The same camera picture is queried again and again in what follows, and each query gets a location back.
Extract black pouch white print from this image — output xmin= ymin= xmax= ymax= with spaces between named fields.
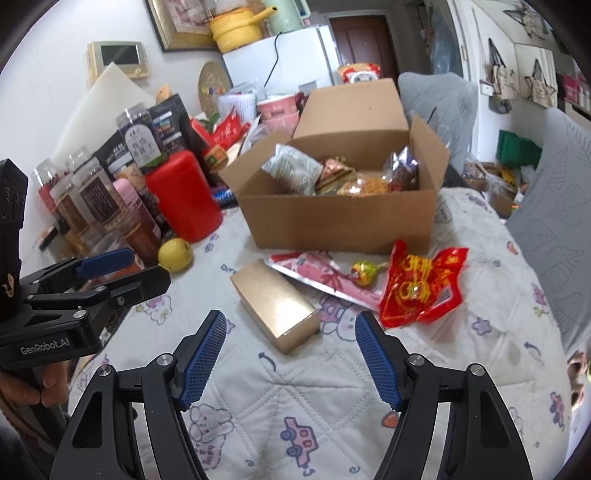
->
xmin=92 ymin=136 xmax=139 ymax=181

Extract yellow round fruit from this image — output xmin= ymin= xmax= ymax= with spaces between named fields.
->
xmin=158 ymin=237 xmax=195 ymax=273

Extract clear jar white label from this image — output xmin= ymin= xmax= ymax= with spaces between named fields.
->
xmin=115 ymin=104 xmax=168 ymax=176

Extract clear jar dark label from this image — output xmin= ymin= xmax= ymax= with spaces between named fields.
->
xmin=75 ymin=158 xmax=132 ymax=236

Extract red and white packet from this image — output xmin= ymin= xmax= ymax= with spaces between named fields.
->
xmin=267 ymin=250 xmax=393 ymax=311

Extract yellow-green lollipop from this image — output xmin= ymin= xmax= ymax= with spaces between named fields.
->
xmin=352 ymin=259 xmax=391 ymax=288

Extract pale green kettle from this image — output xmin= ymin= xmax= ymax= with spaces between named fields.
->
xmin=261 ymin=0 xmax=309 ymax=34

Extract beige tote bag dark straps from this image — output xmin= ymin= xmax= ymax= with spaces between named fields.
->
xmin=485 ymin=39 xmax=522 ymax=100

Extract white fridge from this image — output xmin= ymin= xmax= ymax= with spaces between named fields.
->
xmin=222 ymin=25 xmax=335 ymax=93

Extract white printed bag on hanger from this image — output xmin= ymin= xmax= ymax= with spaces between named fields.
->
xmin=503 ymin=4 xmax=552 ymax=35

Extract quilted cartoon-print tablecloth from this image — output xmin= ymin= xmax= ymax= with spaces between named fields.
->
xmin=69 ymin=185 xmax=578 ymax=480

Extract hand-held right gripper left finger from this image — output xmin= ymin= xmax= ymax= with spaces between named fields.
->
xmin=51 ymin=309 xmax=228 ymax=480

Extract clear jar brown label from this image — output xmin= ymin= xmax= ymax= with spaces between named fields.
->
xmin=48 ymin=178 xmax=88 ymax=236

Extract beige wall intercom panel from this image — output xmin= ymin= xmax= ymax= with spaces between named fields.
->
xmin=85 ymin=41 xmax=153 ymax=88

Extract white tote bag dark straps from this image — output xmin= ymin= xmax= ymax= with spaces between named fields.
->
xmin=526 ymin=59 xmax=559 ymax=109

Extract white leaf-print snack packet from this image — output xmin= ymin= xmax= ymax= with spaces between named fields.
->
xmin=261 ymin=144 xmax=324 ymax=195

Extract grey leaf-pattern covered chair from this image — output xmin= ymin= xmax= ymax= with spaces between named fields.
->
xmin=505 ymin=108 xmax=591 ymax=356
xmin=398 ymin=71 xmax=478 ymax=174

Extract green plastic crate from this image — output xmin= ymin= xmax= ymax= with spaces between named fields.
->
xmin=496 ymin=130 xmax=543 ymax=169

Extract red plastic canister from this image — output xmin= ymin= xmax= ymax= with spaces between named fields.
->
xmin=145 ymin=149 xmax=223 ymax=244

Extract blue plastic garment cover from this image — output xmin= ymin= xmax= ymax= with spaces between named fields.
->
xmin=427 ymin=9 xmax=465 ymax=77

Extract black pouch colourful print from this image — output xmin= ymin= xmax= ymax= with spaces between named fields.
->
xmin=148 ymin=95 xmax=204 ymax=158

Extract gold box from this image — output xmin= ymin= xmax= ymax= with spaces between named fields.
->
xmin=230 ymin=258 xmax=321 ymax=355

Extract brown door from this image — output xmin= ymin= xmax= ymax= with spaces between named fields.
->
xmin=329 ymin=14 xmax=400 ymax=79

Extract gold framed picture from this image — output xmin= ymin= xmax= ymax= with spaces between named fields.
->
xmin=145 ymin=0 xmax=218 ymax=52

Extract red and yellow snack bag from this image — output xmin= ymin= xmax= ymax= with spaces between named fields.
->
xmin=337 ymin=62 xmax=382 ymax=85

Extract yellow snack packet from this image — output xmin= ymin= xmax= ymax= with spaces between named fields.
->
xmin=336 ymin=174 xmax=385 ymax=197

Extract pink paper bowl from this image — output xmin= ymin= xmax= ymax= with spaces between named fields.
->
xmin=256 ymin=95 xmax=301 ymax=137

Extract pink bottle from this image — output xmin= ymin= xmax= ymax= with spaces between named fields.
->
xmin=113 ymin=179 xmax=162 ymax=252

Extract white ribbed plastic basket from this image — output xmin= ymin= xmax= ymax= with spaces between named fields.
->
xmin=217 ymin=92 xmax=257 ymax=125

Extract yellow pot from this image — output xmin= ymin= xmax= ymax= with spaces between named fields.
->
xmin=209 ymin=7 xmax=278 ymax=54

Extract person's left hand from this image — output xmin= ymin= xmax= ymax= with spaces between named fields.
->
xmin=0 ymin=362 xmax=70 ymax=407

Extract green and brown wrapped snack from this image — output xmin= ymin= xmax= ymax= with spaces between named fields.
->
xmin=315 ymin=157 xmax=356 ymax=195

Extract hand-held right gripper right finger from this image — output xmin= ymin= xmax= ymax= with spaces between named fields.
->
xmin=355 ymin=311 xmax=525 ymax=480

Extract red gold-print snack packet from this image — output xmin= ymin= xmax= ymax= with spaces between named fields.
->
xmin=379 ymin=239 xmax=469 ymax=329

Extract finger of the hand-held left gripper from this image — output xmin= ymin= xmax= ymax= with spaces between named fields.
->
xmin=21 ymin=248 xmax=136 ymax=296
xmin=28 ymin=265 xmax=171 ymax=342

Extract round woven mat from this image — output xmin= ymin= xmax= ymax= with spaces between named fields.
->
xmin=198 ymin=61 xmax=232 ymax=116

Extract brown cardboard box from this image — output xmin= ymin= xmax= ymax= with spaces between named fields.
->
xmin=219 ymin=78 xmax=451 ymax=256

